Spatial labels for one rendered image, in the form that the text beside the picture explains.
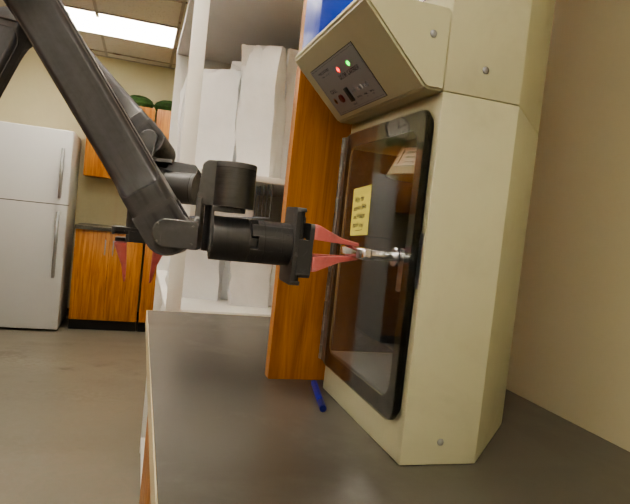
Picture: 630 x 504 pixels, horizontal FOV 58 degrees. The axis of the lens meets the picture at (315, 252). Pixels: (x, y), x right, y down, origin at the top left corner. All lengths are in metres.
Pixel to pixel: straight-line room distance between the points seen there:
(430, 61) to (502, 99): 0.11
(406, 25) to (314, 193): 0.42
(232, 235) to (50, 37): 0.32
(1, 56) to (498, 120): 0.98
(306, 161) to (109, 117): 0.41
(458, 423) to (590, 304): 0.42
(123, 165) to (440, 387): 0.49
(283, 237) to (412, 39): 0.29
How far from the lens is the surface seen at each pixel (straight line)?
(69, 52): 0.79
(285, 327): 1.06
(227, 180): 0.73
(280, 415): 0.90
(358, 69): 0.84
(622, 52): 1.18
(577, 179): 1.18
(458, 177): 0.74
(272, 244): 0.74
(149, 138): 1.09
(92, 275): 5.70
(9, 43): 1.36
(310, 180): 1.05
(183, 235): 0.72
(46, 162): 5.58
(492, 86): 0.78
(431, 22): 0.75
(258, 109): 1.98
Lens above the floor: 1.23
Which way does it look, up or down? 3 degrees down
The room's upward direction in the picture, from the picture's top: 6 degrees clockwise
